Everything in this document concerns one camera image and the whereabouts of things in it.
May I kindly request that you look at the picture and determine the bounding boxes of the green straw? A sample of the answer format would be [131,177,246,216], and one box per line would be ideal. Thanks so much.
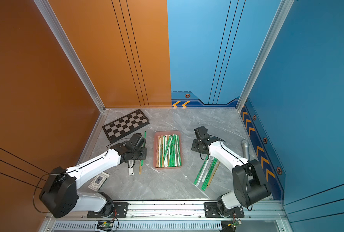
[201,158,218,191]
[140,131,147,169]
[194,160,208,186]

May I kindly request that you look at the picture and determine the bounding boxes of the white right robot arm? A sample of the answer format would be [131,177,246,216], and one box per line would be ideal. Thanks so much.
[192,126,271,217]

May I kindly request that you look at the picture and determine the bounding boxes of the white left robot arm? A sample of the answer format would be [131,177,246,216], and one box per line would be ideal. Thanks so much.
[39,133,147,218]

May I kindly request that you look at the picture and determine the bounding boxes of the pink translucent storage box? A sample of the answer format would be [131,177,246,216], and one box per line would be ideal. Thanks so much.
[154,131,183,169]

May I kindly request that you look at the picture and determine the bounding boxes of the black white chessboard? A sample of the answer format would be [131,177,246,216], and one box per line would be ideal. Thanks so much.
[102,109,150,144]

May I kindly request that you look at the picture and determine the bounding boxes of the silver grey microphone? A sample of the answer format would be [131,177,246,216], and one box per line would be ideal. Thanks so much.
[241,140,251,160]

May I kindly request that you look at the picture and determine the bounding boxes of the green circuit board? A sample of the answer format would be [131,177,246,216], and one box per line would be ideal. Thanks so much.
[227,218,242,232]
[96,221,114,232]

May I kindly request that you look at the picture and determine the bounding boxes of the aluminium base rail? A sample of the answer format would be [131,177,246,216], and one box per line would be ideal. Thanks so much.
[39,200,292,232]

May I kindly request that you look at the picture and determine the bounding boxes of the left aluminium corner post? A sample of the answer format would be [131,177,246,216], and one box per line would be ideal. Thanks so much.
[34,0,106,113]

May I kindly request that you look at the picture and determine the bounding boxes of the aluminium corner post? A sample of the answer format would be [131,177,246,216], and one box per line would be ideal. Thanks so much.
[34,0,106,113]
[236,0,294,113]

